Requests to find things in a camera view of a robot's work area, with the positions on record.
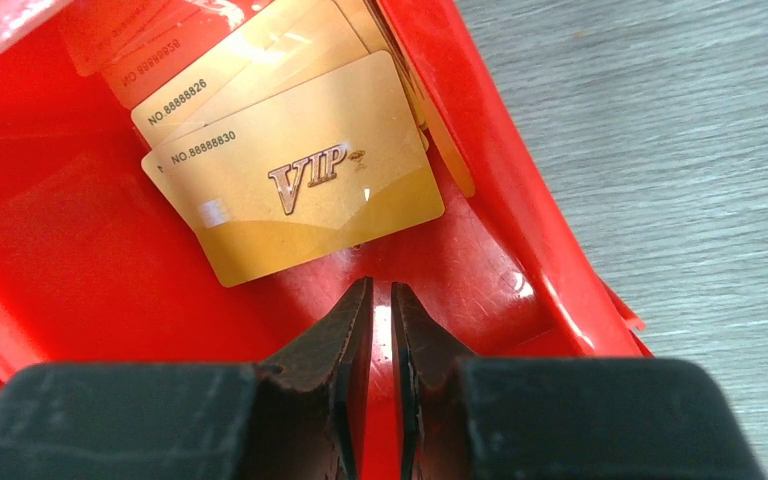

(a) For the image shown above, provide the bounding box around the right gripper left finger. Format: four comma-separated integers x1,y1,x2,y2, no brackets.
0,277,373,479

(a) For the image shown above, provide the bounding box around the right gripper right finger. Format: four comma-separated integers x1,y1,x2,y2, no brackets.
391,283,764,479

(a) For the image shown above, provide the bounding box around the orange credit card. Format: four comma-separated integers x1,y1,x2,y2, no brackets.
131,1,386,147
146,51,445,287

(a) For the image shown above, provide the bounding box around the right red bin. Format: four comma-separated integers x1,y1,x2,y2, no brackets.
0,1,647,479

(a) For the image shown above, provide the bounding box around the orange block in bin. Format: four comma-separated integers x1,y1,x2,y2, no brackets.
55,0,269,110

